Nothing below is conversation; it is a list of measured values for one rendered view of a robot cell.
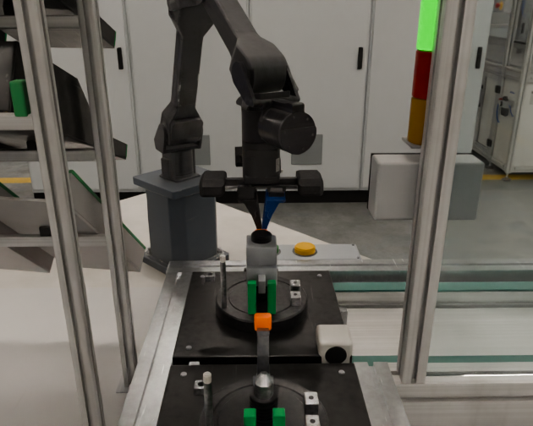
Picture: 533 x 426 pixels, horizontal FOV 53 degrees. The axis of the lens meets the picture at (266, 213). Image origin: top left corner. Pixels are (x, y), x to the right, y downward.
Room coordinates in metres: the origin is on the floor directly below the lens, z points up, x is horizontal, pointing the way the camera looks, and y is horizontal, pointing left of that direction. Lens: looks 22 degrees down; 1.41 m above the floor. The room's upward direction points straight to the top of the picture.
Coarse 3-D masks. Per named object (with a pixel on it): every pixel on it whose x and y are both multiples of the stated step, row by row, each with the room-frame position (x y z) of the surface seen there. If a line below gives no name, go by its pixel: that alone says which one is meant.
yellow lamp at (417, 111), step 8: (416, 104) 0.58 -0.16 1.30; (424, 104) 0.57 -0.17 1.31; (416, 112) 0.57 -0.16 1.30; (424, 112) 0.57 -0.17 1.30; (416, 120) 0.57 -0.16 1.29; (424, 120) 0.57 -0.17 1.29; (408, 128) 0.59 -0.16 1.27; (416, 128) 0.57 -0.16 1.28; (408, 136) 0.59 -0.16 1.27; (416, 136) 0.57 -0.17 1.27; (416, 144) 0.57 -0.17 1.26
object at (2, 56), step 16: (0, 48) 0.54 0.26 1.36; (16, 48) 0.54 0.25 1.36; (0, 64) 0.54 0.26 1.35; (16, 64) 0.54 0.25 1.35; (0, 80) 0.53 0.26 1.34; (64, 80) 0.62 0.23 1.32; (0, 96) 0.52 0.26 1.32; (64, 96) 0.62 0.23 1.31; (80, 96) 0.66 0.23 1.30; (64, 112) 0.61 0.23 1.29; (80, 112) 0.65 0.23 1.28; (64, 128) 0.61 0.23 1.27; (80, 128) 0.64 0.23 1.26; (16, 144) 0.69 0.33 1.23; (64, 144) 0.66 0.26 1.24; (80, 144) 0.65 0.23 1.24
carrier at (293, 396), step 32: (192, 384) 0.53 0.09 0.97; (224, 384) 0.53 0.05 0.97; (256, 384) 0.44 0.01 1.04; (288, 384) 0.50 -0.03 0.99; (320, 384) 0.53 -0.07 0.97; (352, 384) 0.53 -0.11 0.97; (160, 416) 0.47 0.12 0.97; (192, 416) 0.47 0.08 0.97; (224, 416) 0.45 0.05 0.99; (256, 416) 0.43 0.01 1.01; (288, 416) 0.45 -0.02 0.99; (320, 416) 0.45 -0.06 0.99; (352, 416) 0.47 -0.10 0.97
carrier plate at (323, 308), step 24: (192, 288) 0.76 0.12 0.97; (216, 288) 0.76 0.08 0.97; (312, 288) 0.76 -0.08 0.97; (192, 312) 0.69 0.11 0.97; (216, 312) 0.69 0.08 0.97; (312, 312) 0.69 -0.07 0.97; (336, 312) 0.69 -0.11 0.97; (192, 336) 0.63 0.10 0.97; (216, 336) 0.63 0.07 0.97; (240, 336) 0.63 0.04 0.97; (288, 336) 0.63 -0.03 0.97; (312, 336) 0.63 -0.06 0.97; (192, 360) 0.58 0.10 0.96; (216, 360) 0.58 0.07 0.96; (240, 360) 0.58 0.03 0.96; (288, 360) 0.58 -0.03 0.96; (312, 360) 0.58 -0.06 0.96
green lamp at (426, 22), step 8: (424, 0) 0.58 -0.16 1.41; (432, 0) 0.57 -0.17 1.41; (424, 8) 0.58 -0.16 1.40; (432, 8) 0.57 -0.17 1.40; (424, 16) 0.58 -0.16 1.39; (432, 16) 0.57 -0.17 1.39; (424, 24) 0.58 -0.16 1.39; (432, 24) 0.57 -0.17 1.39; (424, 32) 0.58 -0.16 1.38; (432, 32) 0.57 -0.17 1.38; (424, 40) 0.57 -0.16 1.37; (432, 40) 0.57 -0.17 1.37; (424, 48) 0.57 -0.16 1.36
